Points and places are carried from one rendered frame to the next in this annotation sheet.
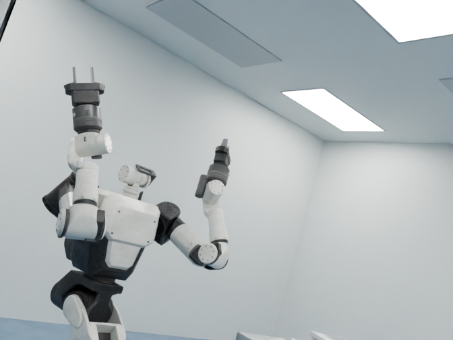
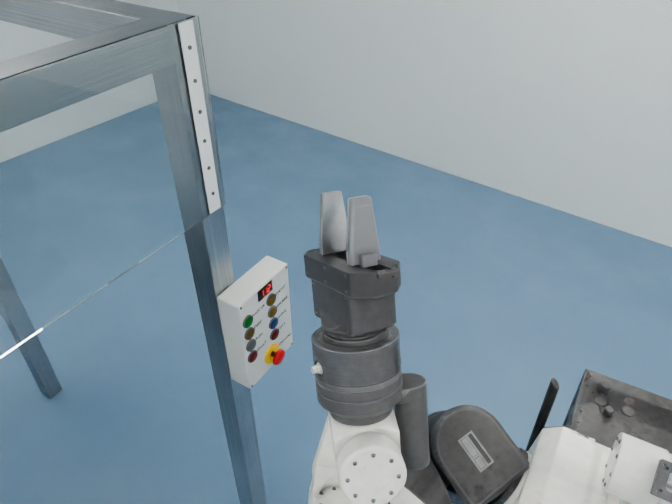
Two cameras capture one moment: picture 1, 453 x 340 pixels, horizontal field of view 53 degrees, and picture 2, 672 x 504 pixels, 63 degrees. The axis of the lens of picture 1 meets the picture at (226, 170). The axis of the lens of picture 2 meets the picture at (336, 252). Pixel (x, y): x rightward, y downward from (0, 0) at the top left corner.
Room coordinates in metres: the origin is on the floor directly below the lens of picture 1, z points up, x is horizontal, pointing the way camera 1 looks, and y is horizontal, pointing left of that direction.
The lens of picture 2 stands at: (1.33, 0.12, 1.87)
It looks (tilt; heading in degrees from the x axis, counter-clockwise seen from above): 38 degrees down; 75
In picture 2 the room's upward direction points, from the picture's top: straight up
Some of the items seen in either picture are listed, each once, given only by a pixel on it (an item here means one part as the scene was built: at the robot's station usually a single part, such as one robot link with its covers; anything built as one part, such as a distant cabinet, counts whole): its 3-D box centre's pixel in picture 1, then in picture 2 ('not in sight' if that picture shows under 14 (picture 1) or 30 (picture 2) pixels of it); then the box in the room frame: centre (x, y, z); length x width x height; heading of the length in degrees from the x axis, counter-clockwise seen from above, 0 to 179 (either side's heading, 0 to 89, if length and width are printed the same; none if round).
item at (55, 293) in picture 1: (83, 295); not in sight; (1.80, 0.39, 0.85); 0.28 x 0.13 x 0.18; 45
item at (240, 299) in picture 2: not in sight; (258, 322); (1.39, 1.04, 0.97); 0.17 x 0.06 x 0.26; 43
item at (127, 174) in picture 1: (133, 179); (659, 488); (1.74, 0.33, 1.32); 0.10 x 0.07 x 0.09; 135
